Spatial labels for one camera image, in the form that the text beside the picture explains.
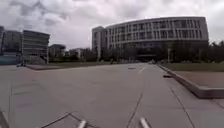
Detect robot's own part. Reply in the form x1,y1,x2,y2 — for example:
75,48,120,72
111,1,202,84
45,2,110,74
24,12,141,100
139,116,151,128
77,120,88,128

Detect large curved pale building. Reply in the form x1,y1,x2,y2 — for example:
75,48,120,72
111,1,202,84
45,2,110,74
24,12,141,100
91,16,210,63

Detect grey stone kerb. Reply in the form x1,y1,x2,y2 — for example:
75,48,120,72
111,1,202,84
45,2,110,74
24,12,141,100
156,63,224,100

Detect dark striped building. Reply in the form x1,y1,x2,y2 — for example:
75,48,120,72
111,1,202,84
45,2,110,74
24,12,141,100
0,26,51,66

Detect low distant buildings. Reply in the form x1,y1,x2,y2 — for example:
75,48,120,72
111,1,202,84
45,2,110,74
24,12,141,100
48,43,88,62

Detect row of trees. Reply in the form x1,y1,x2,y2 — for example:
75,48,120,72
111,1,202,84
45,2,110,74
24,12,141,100
80,40,224,64

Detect grey paved plaza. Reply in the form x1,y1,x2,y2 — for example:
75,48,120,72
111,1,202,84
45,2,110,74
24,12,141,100
0,62,224,128

